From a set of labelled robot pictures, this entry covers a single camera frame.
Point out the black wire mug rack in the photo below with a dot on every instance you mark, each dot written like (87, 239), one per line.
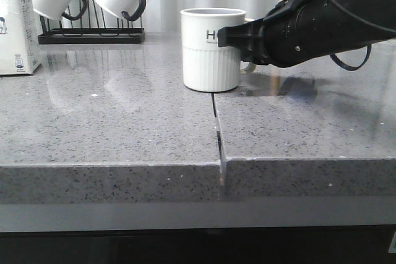
(95, 27)

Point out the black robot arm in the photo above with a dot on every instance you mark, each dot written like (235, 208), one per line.
(369, 21)

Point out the blue white milk carton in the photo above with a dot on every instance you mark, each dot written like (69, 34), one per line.
(20, 53)

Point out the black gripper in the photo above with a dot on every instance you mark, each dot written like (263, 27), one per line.
(305, 30)

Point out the white HOME mug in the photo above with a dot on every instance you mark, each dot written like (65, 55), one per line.
(207, 67)

